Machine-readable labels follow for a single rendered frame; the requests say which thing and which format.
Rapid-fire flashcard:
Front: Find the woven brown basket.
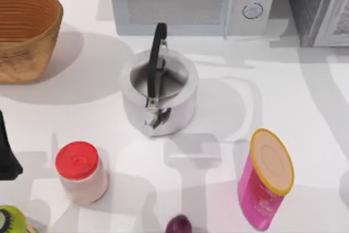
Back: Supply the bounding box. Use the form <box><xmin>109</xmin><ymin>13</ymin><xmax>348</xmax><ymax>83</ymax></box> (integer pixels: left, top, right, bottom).
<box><xmin>0</xmin><ymin>0</ymin><xmax>64</xmax><ymax>83</ymax></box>

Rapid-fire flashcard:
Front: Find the grey cabinet with dark inside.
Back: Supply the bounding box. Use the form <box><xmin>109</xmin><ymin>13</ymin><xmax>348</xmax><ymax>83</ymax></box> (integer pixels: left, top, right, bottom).
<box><xmin>282</xmin><ymin>0</ymin><xmax>349</xmax><ymax>48</ymax></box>

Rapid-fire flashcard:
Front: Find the pink can with yellow rim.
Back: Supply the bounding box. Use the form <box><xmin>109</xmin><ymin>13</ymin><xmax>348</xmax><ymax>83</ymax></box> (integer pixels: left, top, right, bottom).
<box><xmin>237</xmin><ymin>128</ymin><xmax>295</xmax><ymax>231</ymax></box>

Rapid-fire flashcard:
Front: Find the green kiwi half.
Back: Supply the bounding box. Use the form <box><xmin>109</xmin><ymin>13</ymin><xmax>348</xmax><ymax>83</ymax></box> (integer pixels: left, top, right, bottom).
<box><xmin>0</xmin><ymin>205</ymin><xmax>28</xmax><ymax>233</ymax></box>

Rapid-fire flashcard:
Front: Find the purple plum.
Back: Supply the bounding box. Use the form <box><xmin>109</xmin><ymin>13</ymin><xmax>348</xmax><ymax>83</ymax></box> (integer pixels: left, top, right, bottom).
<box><xmin>165</xmin><ymin>214</ymin><xmax>193</xmax><ymax>233</ymax></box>

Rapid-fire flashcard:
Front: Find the pink jar with red lid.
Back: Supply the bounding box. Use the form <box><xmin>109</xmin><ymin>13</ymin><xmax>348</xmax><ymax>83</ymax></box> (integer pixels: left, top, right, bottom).
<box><xmin>55</xmin><ymin>141</ymin><xmax>108</xmax><ymax>205</ymax></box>

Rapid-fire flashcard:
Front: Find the pale microwave oven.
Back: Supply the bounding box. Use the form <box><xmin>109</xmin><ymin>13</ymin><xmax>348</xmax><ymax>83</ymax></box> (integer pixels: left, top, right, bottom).
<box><xmin>106</xmin><ymin>0</ymin><xmax>280</xmax><ymax>40</ymax></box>

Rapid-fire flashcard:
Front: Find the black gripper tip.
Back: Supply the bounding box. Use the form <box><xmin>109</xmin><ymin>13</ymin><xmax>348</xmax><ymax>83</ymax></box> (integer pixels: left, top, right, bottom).
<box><xmin>0</xmin><ymin>110</ymin><xmax>24</xmax><ymax>181</ymax></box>

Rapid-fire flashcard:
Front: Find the microwave door handle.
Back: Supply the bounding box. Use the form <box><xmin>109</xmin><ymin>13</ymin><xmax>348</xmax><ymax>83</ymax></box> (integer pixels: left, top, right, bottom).
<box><xmin>224</xmin><ymin>0</ymin><xmax>237</xmax><ymax>40</ymax></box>

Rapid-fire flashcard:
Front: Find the round microwave knob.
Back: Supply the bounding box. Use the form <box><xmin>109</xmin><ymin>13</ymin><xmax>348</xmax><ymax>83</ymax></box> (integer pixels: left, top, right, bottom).
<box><xmin>242</xmin><ymin>2</ymin><xmax>264</xmax><ymax>20</ymax></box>

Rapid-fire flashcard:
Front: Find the silver kettle with black handle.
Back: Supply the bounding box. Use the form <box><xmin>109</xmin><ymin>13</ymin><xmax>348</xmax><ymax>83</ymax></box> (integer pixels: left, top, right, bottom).
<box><xmin>120</xmin><ymin>22</ymin><xmax>198</xmax><ymax>138</ymax></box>

